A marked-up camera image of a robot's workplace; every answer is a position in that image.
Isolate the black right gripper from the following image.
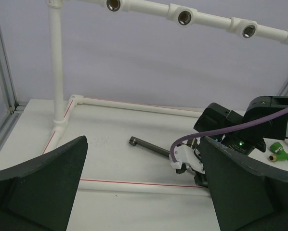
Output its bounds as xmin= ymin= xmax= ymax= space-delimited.
xmin=175 ymin=138 xmax=208 ymax=188

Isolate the grey metal long-spout faucet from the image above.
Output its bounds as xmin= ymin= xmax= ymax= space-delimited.
xmin=129 ymin=136 xmax=170 ymax=158

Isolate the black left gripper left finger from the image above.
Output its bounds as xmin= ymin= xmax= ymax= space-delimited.
xmin=0 ymin=136 xmax=88 ymax=231

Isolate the aluminium enclosure frame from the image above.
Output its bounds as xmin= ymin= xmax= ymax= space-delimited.
xmin=0 ymin=27 xmax=25 ymax=141

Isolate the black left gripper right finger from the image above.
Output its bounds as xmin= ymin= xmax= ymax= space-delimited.
xmin=199 ymin=137 xmax=288 ymax=231

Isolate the green plastic faucet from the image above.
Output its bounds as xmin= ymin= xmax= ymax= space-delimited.
xmin=269 ymin=142 xmax=288 ymax=162

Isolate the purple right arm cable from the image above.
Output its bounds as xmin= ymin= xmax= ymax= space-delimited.
xmin=170 ymin=103 xmax=288 ymax=164

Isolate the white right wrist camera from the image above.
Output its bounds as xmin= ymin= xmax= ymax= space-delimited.
xmin=169 ymin=145 xmax=205 ymax=173

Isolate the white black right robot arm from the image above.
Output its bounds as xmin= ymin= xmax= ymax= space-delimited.
xmin=169 ymin=96 xmax=288 ymax=188

